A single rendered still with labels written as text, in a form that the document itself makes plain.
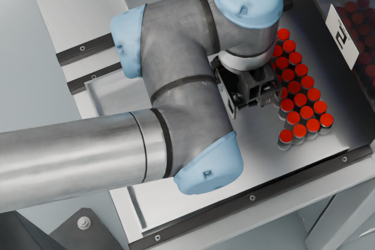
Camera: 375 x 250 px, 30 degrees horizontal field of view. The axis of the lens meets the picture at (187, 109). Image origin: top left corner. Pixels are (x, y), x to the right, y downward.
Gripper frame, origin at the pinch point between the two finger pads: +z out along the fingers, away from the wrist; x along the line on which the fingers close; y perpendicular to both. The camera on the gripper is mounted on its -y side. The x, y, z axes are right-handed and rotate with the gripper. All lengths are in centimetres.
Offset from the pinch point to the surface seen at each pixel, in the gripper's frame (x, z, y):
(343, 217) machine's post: 16.2, 40.5, 19.5
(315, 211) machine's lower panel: 16, 62, 13
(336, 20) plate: 15.8, -9.9, -0.6
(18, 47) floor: -40, 94, -73
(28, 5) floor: -32, 94, -85
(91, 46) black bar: -18.2, 3.8, -17.8
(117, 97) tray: -17.3, 5.6, -8.2
